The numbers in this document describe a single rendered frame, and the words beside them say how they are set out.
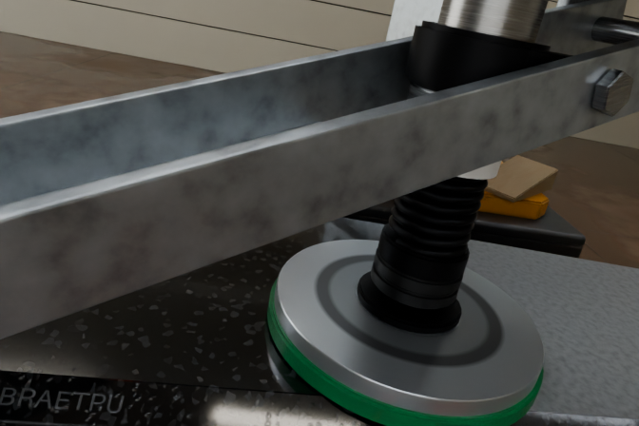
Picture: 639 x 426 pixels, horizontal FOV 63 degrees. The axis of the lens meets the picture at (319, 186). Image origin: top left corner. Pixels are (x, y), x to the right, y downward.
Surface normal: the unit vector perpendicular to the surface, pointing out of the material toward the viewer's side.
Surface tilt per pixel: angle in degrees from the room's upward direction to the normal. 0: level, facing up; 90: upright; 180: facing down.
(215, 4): 90
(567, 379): 0
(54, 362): 0
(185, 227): 90
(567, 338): 0
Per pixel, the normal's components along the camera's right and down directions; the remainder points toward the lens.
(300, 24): 0.02, 0.36
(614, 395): 0.18, -0.92
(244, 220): 0.50, 0.39
